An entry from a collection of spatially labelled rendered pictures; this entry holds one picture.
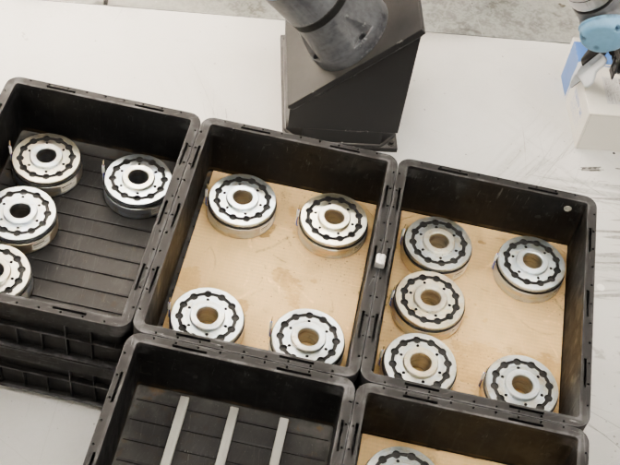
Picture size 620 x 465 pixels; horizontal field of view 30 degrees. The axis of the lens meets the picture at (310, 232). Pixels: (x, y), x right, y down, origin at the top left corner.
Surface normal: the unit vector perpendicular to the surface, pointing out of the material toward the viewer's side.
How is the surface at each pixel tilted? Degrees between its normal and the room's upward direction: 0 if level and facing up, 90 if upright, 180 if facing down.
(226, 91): 0
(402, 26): 44
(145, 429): 0
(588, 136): 90
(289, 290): 0
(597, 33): 100
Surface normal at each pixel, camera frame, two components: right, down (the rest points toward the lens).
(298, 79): -0.61, -0.48
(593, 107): 0.11, -0.62
